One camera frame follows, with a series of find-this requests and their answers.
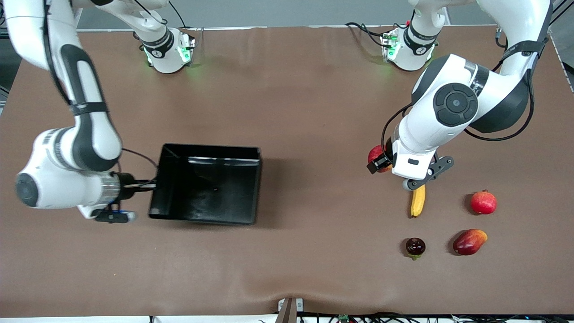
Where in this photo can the yellow banana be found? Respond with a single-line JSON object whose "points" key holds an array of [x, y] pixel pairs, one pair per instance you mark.
{"points": [[418, 202]]}

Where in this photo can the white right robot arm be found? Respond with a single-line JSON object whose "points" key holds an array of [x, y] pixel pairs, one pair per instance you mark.
{"points": [[89, 134]]}

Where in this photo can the grey camera mount clamp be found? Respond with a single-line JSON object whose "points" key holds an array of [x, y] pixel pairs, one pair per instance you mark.
{"points": [[287, 309]]}

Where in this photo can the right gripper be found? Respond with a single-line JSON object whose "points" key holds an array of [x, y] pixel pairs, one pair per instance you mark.
{"points": [[128, 185]]}

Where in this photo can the brown table mat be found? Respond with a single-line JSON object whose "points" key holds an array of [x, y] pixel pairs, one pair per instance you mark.
{"points": [[287, 89]]}

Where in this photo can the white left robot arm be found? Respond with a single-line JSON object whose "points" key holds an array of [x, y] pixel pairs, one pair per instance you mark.
{"points": [[453, 103]]}

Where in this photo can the red mango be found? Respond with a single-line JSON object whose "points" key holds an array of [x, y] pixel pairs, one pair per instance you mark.
{"points": [[468, 242]]}

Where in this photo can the dark purple mangosteen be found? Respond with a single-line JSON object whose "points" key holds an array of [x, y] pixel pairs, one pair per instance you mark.
{"points": [[415, 246]]}

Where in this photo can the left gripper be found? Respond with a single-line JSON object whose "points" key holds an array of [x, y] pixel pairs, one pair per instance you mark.
{"points": [[386, 156]]}

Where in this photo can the red yellow apple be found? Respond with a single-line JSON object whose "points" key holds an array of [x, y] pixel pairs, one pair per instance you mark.
{"points": [[376, 154]]}

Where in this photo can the black plastic box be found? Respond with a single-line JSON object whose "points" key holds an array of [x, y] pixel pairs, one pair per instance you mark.
{"points": [[206, 188]]}

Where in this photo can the red pomegranate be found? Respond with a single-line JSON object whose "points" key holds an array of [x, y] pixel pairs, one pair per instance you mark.
{"points": [[484, 202]]}

